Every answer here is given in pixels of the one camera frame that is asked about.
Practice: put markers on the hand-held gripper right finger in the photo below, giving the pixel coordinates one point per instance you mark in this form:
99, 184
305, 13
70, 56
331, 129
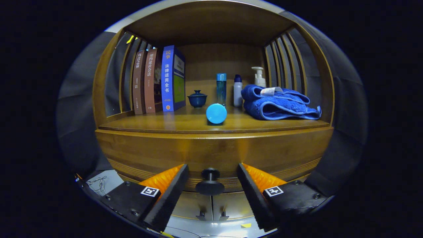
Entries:
257, 201

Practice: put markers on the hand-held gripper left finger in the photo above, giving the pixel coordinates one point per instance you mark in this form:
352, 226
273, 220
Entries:
167, 201

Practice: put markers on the wooden drawer with black knob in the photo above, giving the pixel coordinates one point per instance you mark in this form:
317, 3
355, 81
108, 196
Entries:
211, 148

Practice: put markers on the light blue cosmetic tube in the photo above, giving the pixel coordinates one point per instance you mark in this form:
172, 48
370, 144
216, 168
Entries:
216, 113

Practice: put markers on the wooden cabinet door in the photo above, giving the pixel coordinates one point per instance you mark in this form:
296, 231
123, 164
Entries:
234, 205
191, 205

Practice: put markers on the wooden countertop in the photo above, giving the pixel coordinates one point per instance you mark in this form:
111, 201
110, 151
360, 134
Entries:
172, 122

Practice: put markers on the wooden cabinet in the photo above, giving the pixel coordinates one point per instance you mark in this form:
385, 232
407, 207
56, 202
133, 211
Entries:
211, 19

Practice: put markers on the yellow floor tape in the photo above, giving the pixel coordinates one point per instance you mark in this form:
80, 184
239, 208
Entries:
246, 225

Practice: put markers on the folded blue towel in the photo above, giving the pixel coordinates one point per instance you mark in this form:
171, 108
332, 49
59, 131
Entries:
281, 107

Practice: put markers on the blue lidded teacup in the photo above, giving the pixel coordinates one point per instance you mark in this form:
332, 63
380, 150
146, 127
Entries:
197, 99

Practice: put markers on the white bottle with blue cap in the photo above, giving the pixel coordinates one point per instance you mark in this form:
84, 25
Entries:
238, 92

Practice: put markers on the teal glass bottle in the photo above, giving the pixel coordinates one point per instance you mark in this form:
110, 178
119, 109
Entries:
221, 89

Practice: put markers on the reddish brown book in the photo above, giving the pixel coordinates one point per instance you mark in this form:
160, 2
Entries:
150, 81

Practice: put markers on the dark brown book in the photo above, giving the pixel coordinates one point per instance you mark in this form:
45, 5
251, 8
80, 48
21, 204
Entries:
138, 82

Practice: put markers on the blue book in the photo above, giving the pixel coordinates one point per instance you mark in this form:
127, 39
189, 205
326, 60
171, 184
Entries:
167, 79

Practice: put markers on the white pump bottle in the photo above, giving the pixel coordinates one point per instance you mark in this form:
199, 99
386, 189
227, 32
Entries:
259, 79

